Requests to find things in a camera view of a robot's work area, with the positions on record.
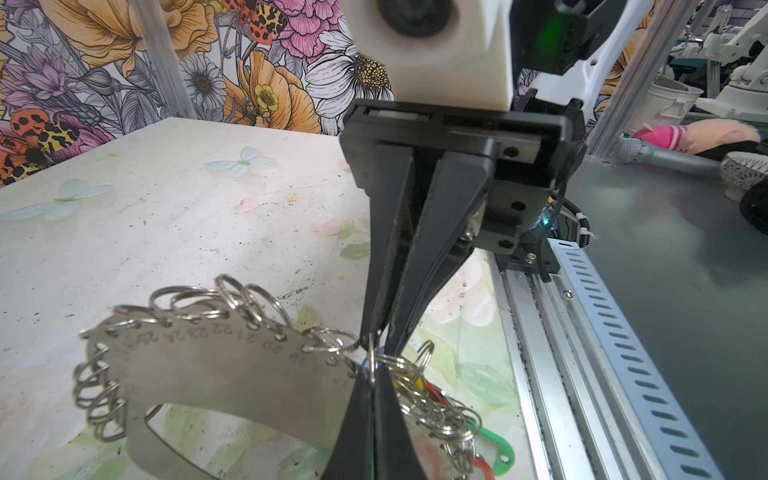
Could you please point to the aluminium front rail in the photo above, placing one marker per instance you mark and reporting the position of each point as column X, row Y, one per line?
column 570, row 428

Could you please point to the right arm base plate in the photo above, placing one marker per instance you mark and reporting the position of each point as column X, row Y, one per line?
column 530, row 257

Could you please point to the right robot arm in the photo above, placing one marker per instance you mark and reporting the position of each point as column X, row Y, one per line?
column 551, row 37

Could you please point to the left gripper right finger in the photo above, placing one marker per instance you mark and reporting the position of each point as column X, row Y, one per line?
column 394, row 454

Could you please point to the white bucket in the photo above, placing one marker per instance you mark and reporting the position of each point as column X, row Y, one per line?
column 666, row 103

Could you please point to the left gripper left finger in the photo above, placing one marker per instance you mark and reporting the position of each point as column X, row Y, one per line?
column 352, row 456

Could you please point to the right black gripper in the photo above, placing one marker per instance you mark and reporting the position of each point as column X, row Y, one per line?
column 449, row 178

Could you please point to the pink plush toy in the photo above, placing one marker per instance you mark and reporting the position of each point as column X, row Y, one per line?
column 699, row 136

